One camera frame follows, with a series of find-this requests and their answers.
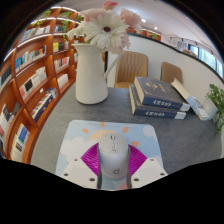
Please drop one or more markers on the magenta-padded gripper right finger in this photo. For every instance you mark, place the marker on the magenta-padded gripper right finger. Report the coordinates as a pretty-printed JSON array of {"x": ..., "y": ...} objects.
[{"x": 150, "y": 170}]

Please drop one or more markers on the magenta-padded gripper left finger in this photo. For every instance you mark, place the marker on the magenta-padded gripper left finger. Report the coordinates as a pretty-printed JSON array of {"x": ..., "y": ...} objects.
[{"x": 79, "y": 171}]

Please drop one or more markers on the grey white computer mouse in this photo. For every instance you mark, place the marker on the grey white computer mouse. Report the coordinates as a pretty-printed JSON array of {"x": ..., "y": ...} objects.
[{"x": 113, "y": 160}]

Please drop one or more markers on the light blue printed mouse pad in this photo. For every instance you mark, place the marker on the light blue printed mouse pad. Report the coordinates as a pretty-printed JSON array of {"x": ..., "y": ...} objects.
[{"x": 80, "y": 140}]

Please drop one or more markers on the dark blue hardcover book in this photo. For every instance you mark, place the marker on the dark blue hardcover book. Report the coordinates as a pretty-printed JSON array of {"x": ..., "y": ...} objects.
[
  {"x": 146, "y": 111},
  {"x": 156, "y": 91}
]

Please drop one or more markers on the white cover book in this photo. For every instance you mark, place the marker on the white cover book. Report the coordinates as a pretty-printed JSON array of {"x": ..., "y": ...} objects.
[{"x": 191, "y": 100}]

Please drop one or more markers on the white jug vase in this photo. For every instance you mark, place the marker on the white jug vase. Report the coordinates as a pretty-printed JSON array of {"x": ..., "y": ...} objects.
[{"x": 90, "y": 80}]

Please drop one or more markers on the orange wooden bookshelf unit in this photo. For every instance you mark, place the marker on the orange wooden bookshelf unit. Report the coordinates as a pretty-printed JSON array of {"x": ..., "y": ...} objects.
[{"x": 30, "y": 86}]

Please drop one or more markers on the green plant in white pot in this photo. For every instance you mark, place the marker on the green plant in white pot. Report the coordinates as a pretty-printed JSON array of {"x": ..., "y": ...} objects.
[{"x": 216, "y": 98}]

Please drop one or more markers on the tan upholstered chair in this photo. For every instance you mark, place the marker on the tan upholstered chair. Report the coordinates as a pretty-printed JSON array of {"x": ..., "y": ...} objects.
[
  {"x": 171, "y": 72},
  {"x": 131, "y": 68}
]

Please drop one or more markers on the glass window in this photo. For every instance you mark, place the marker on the glass window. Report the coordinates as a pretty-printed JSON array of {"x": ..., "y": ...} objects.
[{"x": 208, "y": 58}]

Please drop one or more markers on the pink and white flower bouquet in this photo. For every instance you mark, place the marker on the pink and white flower bouquet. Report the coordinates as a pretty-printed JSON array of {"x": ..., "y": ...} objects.
[{"x": 105, "y": 31}]

